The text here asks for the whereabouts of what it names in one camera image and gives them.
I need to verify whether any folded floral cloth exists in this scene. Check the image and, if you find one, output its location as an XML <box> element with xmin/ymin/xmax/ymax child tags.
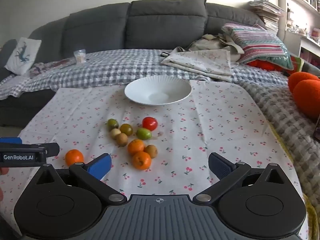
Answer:
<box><xmin>161</xmin><ymin>46</ymin><xmax>235</xmax><ymax>82</ymax></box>

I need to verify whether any grey knit blanket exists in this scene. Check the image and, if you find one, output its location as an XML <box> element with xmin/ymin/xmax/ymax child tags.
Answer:
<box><xmin>235</xmin><ymin>70</ymin><xmax>320</xmax><ymax>205</ymax></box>

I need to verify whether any dark floral cloth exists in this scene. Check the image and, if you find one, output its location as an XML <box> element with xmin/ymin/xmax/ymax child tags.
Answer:
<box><xmin>29</xmin><ymin>57</ymin><xmax>78</xmax><ymax>78</ymax></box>

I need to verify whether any orange plush toy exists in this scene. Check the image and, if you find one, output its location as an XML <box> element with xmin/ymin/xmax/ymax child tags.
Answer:
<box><xmin>288</xmin><ymin>72</ymin><xmax>320</xmax><ymax>120</ymax></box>

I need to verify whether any brown round fruit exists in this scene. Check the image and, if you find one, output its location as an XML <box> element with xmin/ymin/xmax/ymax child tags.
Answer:
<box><xmin>116</xmin><ymin>133</ymin><xmax>129</xmax><ymax>146</ymax></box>
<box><xmin>144</xmin><ymin>144</ymin><xmax>158</xmax><ymax>159</ymax></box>

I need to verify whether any red tomato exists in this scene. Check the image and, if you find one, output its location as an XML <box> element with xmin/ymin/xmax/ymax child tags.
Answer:
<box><xmin>142</xmin><ymin>117</ymin><xmax>158</xmax><ymax>131</ymax></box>

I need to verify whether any beige cloth bag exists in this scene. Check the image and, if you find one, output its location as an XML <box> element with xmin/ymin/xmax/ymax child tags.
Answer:
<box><xmin>189</xmin><ymin>33</ymin><xmax>244</xmax><ymax>62</ymax></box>

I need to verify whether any white cushion with blue print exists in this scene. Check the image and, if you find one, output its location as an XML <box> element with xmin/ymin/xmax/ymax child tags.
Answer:
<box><xmin>4</xmin><ymin>37</ymin><xmax>42</xmax><ymax>76</ymax></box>

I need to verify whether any striped patterned pillow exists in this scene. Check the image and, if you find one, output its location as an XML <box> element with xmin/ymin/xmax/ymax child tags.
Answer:
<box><xmin>221</xmin><ymin>23</ymin><xmax>294</xmax><ymax>71</ymax></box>

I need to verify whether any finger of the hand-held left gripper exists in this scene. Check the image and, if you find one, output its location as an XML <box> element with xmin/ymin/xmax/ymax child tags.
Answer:
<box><xmin>32</xmin><ymin>142</ymin><xmax>60</xmax><ymax>157</ymax></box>
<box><xmin>0</xmin><ymin>137</ymin><xmax>22</xmax><ymax>145</ymax></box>

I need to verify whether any white bookshelf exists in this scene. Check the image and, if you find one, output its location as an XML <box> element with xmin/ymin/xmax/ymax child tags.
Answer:
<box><xmin>284</xmin><ymin>0</ymin><xmax>320</xmax><ymax>68</ymax></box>

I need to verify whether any yellow-green tomato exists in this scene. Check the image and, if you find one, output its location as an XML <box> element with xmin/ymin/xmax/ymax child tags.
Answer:
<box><xmin>119</xmin><ymin>123</ymin><xmax>133</xmax><ymax>136</ymax></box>

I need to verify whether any orange mandarin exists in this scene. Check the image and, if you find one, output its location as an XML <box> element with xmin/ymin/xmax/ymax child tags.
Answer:
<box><xmin>127</xmin><ymin>139</ymin><xmax>146</xmax><ymax>155</ymax></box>
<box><xmin>132</xmin><ymin>151</ymin><xmax>152</xmax><ymax>170</ymax></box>
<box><xmin>65</xmin><ymin>149</ymin><xmax>84</xmax><ymax>167</ymax></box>

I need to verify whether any green oval fruit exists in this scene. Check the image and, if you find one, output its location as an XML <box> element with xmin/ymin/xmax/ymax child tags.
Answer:
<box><xmin>136</xmin><ymin>128</ymin><xmax>152</xmax><ymax>140</ymax></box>

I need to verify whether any grey checked blanket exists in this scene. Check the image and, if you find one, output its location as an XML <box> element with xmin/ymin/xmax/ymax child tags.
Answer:
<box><xmin>0</xmin><ymin>49</ymin><xmax>288</xmax><ymax>100</ymax></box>

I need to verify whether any small clear plastic bag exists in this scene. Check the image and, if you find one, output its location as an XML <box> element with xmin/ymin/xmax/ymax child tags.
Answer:
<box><xmin>73</xmin><ymin>50</ymin><xmax>87</xmax><ymax>64</ymax></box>

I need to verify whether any cherry print cloth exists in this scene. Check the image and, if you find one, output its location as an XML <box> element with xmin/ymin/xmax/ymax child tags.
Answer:
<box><xmin>0</xmin><ymin>79</ymin><xmax>309</xmax><ymax>240</ymax></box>

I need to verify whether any stack of magazines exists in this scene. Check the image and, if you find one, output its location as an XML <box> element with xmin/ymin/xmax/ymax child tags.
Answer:
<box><xmin>249</xmin><ymin>0</ymin><xmax>285</xmax><ymax>34</ymax></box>

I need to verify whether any small green tomato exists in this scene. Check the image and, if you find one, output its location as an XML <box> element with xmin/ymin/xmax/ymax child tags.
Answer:
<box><xmin>107</xmin><ymin>119</ymin><xmax>119</xmax><ymax>132</ymax></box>

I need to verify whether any white ribbed plate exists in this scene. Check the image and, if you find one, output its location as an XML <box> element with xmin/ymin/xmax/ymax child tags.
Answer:
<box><xmin>124</xmin><ymin>75</ymin><xmax>192</xmax><ymax>106</ymax></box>

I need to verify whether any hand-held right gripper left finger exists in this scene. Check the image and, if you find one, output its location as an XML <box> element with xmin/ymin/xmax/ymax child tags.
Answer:
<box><xmin>32</xmin><ymin>153</ymin><xmax>128</xmax><ymax>205</ymax></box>

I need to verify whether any grey sofa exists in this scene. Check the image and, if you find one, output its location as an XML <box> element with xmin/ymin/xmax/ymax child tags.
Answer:
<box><xmin>0</xmin><ymin>0</ymin><xmax>275</xmax><ymax>128</ymax></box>

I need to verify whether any person's left hand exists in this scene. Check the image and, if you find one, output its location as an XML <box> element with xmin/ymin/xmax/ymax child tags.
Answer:
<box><xmin>0</xmin><ymin>167</ymin><xmax>10</xmax><ymax>202</ymax></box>

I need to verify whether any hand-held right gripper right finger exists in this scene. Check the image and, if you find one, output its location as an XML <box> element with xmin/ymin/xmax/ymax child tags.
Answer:
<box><xmin>194</xmin><ymin>152</ymin><xmax>288</xmax><ymax>205</ymax></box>

